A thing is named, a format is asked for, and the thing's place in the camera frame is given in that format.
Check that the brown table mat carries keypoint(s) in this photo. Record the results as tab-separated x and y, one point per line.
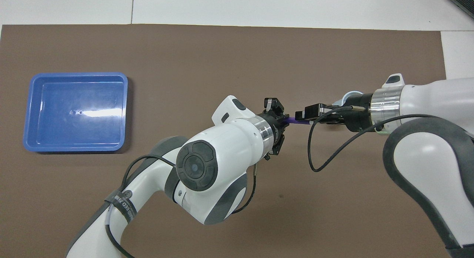
185	50

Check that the purple pen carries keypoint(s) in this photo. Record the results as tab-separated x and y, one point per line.
294	121

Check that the blue plastic tray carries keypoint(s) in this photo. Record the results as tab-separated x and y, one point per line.
74	136

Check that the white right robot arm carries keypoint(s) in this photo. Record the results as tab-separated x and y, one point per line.
426	147

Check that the grey ribbed device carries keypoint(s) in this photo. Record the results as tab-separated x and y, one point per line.
463	0

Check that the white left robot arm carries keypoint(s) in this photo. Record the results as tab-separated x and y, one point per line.
222	158

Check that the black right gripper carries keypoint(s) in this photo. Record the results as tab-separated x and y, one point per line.
357	111

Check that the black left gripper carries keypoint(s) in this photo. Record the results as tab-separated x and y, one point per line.
276	128

